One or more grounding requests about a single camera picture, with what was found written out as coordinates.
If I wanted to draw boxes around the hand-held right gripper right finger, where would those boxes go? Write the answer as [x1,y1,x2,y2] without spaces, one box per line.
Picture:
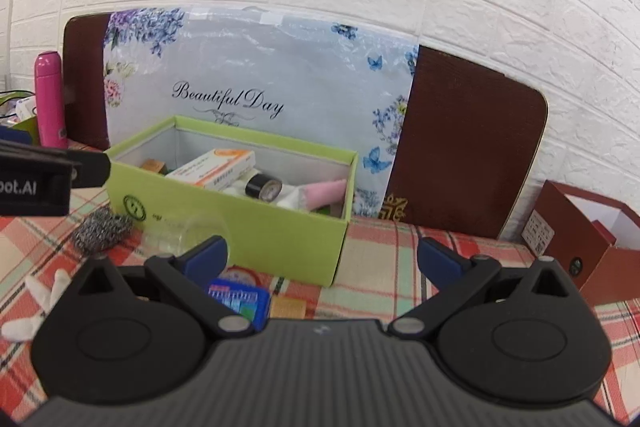
[389,237,577,339]

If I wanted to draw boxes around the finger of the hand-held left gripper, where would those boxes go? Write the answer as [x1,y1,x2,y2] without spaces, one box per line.
[67,149,112,189]

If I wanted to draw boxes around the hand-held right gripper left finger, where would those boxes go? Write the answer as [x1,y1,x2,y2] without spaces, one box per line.
[75,234,257,340]

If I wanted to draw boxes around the large lime green box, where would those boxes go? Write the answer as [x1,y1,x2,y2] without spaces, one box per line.
[106,115,360,288]

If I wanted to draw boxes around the clear plastic cup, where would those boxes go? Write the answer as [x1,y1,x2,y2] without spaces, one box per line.
[142,211,232,264]

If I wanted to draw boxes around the red and white tape roll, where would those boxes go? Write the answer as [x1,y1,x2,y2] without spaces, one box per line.
[224,265,261,288]

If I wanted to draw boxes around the red plaid cloth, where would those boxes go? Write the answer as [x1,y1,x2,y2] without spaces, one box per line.
[0,186,640,424]

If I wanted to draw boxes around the small blue packet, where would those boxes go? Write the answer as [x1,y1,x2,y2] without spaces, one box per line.
[208,279,272,333]

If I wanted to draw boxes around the steel wool scrubber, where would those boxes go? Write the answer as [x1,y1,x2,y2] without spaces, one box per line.
[69,206,134,253]

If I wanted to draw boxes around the green tissue box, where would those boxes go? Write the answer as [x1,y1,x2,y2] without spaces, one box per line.
[0,91,42,146]

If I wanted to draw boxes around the pink thermos bottle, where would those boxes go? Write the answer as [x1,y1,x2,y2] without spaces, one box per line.
[33,51,69,150]

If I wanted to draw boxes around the orange and white medicine box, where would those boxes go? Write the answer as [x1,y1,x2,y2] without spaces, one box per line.
[164,149,257,190]

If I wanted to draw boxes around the black tape roll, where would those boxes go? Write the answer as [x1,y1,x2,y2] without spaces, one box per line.
[244,173,284,204]

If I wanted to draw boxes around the small golden packet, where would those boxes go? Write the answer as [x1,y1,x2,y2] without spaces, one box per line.
[269,296,307,321]

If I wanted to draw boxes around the dark brown board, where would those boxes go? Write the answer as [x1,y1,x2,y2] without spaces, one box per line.
[63,13,549,241]

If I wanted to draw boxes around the reddish brown gift box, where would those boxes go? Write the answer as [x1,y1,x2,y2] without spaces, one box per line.
[520,180,640,306]

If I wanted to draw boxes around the floral plastic bag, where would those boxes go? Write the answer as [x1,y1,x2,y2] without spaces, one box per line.
[102,6,420,221]

